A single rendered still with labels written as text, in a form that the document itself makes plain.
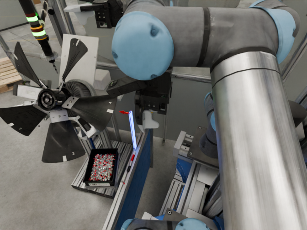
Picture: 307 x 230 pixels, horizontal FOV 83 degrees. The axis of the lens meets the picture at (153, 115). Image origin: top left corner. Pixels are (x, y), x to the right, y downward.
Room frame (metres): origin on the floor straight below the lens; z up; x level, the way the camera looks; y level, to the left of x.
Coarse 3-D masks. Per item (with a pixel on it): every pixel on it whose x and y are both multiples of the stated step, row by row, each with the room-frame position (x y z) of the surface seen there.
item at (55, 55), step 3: (48, 39) 0.74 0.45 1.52; (48, 42) 0.74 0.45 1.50; (51, 48) 0.74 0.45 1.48; (54, 51) 0.74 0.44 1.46; (42, 54) 0.71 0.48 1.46; (54, 54) 0.71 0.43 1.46; (57, 54) 0.72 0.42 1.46; (42, 57) 0.69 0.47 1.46; (45, 57) 0.69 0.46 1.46; (48, 57) 0.69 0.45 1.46; (51, 57) 0.69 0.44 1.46; (54, 57) 0.70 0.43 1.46; (45, 60) 0.68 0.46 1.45; (48, 60) 0.68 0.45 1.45
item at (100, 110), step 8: (96, 96) 0.75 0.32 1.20; (104, 96) 0.74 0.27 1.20; (80, 104) 0.69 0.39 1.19; (88, 104) 0.69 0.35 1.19; (96, 104) 0.69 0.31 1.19; (104, 104) 0.69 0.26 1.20; (112, 104) 0.68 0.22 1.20; (80, 112) 0.64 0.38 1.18; (88, 112) 0.64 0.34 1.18; (96, 112) 0.63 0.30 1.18; (104, 112) 0.64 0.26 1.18; (88, 120) 0.59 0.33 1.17; (96, 120) 0.59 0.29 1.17; (104, 120) 0.59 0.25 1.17; (96, 128) 0.56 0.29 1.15; (104, 128) 0.56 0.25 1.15
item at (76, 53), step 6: (72, 42) 0.95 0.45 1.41; (78, 42) 0.89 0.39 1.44; (72, 48) 0.91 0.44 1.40; (78, 48) 0.86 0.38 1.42; (84, 48) 0.83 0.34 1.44; (72, 54) 0.86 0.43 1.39; (78, 54) 0.82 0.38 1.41; (84, 54) 0.80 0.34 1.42; (72, 60) 0.82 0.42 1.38; (78, 60) 0.79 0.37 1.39; (66, 66) 0.85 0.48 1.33; (72, 66) 0.79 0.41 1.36; (66, 72) 0.79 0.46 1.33
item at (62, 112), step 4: (52, 112) 0.68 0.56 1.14; (56, 112) 0.68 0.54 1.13; (60, 112) 0.69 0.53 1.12; (64, 112) 0.70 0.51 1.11; (52, 116) 0.66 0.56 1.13; (56, 116) 0.67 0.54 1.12; (64, 116) 0.68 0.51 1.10; (52, 120) 0.64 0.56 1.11; (56, 120) 0.65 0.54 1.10; (60, 120) 0.66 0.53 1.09; (64, 120) 0.67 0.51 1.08
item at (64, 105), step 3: (69, 99) 0.74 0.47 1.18; (72, 99) 0.74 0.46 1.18; (75, 99) 0.74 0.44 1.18; (66, 102) 0.71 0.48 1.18; (72, 102) 0.71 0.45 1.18; (63, 105) 0.69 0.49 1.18; (66, 105) 0.69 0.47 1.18; (69, 105) 0.69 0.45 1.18; (72, 105) 0.69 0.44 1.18; (69, 108) 0.67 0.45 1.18
